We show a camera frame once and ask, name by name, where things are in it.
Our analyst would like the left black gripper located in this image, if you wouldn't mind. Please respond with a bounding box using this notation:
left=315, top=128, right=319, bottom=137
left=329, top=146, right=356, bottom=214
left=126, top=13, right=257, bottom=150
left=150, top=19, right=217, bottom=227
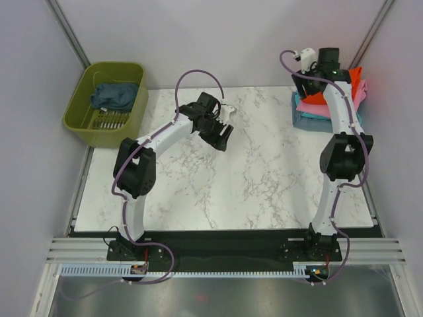
left=197, top=114, right=233, bottom=153

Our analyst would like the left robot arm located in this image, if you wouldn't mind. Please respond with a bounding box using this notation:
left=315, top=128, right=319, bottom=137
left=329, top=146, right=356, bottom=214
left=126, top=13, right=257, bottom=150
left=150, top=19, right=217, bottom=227
left=112, top=92, right=236, bottom=260

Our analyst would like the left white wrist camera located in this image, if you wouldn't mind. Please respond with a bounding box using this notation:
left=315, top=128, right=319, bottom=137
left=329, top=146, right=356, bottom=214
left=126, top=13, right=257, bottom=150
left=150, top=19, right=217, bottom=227
left=218, top=104, right=237, bottom=123

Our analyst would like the aluminium rail frame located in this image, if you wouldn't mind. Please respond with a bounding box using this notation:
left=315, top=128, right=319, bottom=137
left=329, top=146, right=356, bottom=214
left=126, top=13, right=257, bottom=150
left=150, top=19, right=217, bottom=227
left=30, top=230, right=406, bottom=316

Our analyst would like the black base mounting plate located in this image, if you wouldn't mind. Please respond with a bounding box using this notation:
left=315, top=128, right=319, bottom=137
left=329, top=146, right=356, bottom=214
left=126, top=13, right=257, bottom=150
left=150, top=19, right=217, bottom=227
left=106, top=229, right=341, bottom=273

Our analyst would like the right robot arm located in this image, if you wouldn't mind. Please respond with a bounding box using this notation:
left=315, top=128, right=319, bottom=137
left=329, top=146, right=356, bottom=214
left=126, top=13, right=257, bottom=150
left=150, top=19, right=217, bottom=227
left=291, top=48, right=373, bottom=260

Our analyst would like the pink folded t shirt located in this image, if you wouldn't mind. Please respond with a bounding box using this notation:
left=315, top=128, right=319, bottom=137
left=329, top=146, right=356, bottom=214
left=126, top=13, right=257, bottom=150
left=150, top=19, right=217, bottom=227
left=295, top=79, right=367, bottom=119

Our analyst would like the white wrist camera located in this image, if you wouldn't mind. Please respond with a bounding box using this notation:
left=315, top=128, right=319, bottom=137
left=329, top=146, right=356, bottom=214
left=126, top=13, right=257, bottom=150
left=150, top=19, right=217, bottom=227
left=218, top=104, right=237, bottom=123
left=293, top=48, right=317, bottom=75

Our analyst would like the light blue cable duct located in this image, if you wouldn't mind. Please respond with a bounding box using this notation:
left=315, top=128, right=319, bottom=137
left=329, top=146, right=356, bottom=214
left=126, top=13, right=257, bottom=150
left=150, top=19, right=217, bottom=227
left=61, top=262, right=328, bottom=278

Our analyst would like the olive green plastic basket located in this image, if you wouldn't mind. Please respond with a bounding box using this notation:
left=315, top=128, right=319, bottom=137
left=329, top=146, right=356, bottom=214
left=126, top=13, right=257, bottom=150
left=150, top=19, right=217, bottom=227
left=63, top=61, right=148, bottom=148

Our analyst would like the orange t shirt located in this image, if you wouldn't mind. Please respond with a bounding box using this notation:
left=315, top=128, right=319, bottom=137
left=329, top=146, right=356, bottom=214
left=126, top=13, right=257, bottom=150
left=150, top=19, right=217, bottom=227
left=302, top=67, right=362, bottom=105

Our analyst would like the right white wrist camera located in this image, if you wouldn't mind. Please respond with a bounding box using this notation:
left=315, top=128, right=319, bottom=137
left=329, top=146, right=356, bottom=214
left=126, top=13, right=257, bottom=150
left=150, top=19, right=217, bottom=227
left=293, top=48, right=317, bottom=75

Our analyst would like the dark blue crumpled t shirt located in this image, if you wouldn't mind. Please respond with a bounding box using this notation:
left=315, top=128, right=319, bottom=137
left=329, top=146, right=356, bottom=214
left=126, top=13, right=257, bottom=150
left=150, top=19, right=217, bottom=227
left=90, top=83, right=139, bottom=113

